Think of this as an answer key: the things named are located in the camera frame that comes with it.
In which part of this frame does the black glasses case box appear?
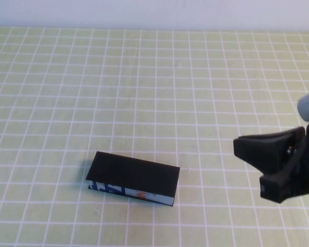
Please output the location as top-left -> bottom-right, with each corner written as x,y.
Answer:
86,151 -> 181,207

